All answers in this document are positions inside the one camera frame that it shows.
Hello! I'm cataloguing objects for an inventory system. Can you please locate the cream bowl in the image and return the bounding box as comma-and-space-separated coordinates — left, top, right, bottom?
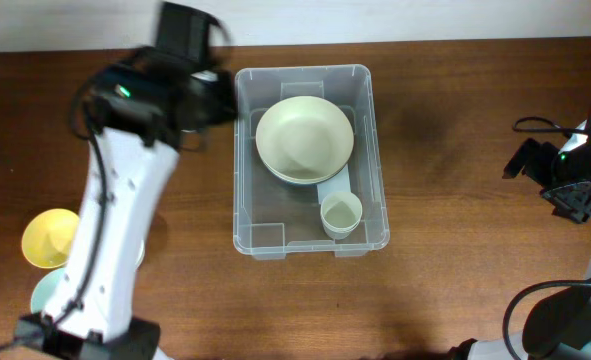
262, 159, 348, 185
255, 96, 355, 164

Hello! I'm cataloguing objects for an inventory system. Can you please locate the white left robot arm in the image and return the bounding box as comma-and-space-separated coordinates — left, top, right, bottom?
0, 2, 238, 359

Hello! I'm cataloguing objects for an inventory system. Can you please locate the yellow small bowl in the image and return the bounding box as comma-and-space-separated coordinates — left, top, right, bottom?
21, 209, 79, 269

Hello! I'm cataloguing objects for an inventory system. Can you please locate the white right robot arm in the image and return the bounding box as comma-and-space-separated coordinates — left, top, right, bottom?
447, 110, 591, 360

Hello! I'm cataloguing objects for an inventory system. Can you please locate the light teal small bowl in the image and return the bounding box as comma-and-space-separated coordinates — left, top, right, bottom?
30, 268, 65, 313

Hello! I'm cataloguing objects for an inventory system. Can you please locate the white label in container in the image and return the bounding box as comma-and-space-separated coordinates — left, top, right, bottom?
316, 165, 351, 204

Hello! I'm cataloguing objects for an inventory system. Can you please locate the clear plastic storage container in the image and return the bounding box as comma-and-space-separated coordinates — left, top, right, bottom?
233, 64, 390, 260

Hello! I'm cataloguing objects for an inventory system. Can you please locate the white small bowl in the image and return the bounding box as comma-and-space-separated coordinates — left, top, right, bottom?
136, 240, 146, 268

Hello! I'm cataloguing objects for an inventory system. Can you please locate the grey plastic cup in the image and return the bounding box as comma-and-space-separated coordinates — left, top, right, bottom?
320, 191, 363, 240

